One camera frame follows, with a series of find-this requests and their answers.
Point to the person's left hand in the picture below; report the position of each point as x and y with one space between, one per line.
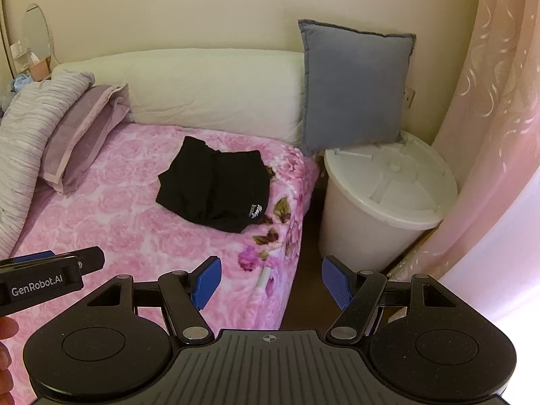
6 329

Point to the beige wall socket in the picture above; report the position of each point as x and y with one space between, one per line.
409 97

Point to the white plastic bucket with lid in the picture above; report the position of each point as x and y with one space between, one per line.
367 219

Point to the blue cloth item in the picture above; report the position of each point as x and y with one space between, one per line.
21 82

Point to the pink patterned curtain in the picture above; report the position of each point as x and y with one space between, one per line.
498 114

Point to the small pink box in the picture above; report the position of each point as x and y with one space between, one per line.
41 69

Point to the purple pillow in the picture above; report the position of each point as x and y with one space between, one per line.
80 135

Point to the grey-blue square pillow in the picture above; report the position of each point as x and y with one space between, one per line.
354 88

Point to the grey striped quilt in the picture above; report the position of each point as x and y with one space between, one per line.
25 135

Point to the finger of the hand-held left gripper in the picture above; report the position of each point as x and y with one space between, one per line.
90 258
33 255

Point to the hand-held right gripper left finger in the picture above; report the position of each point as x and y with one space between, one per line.
207 280

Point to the pink floral blanket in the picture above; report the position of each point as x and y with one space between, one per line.
126 202

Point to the oval mirror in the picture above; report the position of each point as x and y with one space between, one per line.
36 31

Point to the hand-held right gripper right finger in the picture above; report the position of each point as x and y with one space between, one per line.
336 280

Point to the white blanket tag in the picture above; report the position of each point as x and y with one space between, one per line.
262 282

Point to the black pants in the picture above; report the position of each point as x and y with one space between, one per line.
215 185

